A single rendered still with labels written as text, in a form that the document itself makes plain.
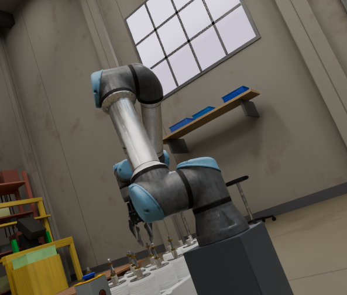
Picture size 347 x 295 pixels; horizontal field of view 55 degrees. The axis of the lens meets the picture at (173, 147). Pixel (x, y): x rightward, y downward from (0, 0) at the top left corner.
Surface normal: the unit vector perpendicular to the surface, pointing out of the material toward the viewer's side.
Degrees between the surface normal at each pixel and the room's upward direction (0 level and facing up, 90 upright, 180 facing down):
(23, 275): 90
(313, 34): 90
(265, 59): 90
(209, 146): 90
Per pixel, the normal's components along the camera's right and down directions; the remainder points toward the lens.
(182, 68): -0.55, 0.02
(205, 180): 0.21, -0.29
